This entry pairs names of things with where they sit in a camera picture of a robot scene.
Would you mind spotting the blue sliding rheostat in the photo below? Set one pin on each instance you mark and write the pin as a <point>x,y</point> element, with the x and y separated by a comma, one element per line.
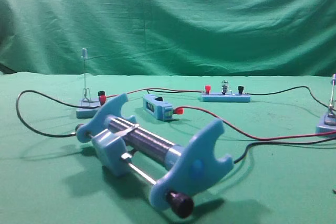
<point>190,170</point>

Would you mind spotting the green backdrop cloth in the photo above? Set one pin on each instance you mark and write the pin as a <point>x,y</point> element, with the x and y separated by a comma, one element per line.
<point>169,37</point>

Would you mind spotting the blue bulb holder base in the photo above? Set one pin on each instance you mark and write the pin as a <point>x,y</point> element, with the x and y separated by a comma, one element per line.
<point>229,96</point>

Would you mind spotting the blue knife switch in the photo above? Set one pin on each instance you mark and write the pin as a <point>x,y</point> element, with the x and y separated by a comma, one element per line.
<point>326,125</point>
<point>88,106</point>

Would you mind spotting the red wire switch to bulb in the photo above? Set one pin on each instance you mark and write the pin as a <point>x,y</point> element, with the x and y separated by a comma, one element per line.
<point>164,90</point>

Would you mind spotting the blue battery holder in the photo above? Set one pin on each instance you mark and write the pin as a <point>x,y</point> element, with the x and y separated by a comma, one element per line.
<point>158,108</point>

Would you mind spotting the small glass light bulb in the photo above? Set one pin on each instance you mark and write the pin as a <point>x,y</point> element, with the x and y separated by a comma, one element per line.
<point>224,87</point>

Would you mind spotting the red wire long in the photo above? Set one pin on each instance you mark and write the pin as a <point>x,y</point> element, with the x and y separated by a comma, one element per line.
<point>180,110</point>

